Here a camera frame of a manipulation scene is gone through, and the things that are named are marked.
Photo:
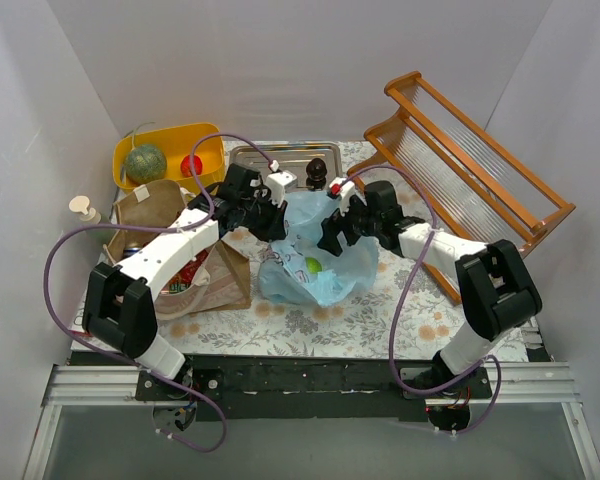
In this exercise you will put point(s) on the yellow plastic basket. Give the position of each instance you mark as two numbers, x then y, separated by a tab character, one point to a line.
176	143

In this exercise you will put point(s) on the red apple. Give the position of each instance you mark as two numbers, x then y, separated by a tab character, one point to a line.
191	165

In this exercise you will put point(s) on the orange wooden rack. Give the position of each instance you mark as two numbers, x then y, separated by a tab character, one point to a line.
477	188

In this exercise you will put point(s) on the silver metal tray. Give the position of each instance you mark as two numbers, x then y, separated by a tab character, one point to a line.
292	157

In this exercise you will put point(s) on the green melon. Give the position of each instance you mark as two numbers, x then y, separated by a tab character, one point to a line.
146	162

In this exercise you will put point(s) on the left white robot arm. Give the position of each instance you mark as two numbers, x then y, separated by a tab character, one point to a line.
119	307

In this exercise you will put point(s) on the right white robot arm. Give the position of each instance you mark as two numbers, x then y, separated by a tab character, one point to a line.
496	289

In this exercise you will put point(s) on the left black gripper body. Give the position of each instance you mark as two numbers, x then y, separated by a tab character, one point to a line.
268	220

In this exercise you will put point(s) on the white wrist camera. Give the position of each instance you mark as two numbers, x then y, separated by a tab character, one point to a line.
342	189
279	182

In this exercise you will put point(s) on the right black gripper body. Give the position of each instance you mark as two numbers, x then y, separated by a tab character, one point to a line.
340	230

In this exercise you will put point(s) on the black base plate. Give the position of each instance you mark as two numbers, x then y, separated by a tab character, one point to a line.
246	387

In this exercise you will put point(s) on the red snack packet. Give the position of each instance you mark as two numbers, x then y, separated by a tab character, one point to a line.
183	280

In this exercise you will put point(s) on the green pump bottle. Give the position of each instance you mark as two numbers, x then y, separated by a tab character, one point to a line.
81	206

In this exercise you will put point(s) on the blue drink can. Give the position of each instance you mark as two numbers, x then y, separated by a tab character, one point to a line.
131	250

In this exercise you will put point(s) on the light blue plastic bag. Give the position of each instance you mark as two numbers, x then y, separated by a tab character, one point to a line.
295	270

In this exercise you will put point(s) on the brown burlap tote bag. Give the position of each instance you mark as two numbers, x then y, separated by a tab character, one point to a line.
222	283

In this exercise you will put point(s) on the green lime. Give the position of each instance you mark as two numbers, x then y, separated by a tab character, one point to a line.
313	266

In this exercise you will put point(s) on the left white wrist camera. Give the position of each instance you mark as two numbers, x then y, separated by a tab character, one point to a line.
279	182

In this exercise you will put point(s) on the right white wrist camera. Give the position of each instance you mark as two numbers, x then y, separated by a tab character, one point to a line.
342	189

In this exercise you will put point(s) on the floral table mat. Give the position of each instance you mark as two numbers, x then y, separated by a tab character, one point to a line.
358	326

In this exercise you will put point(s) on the aluminium frame rail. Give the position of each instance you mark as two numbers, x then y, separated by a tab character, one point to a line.
117	385

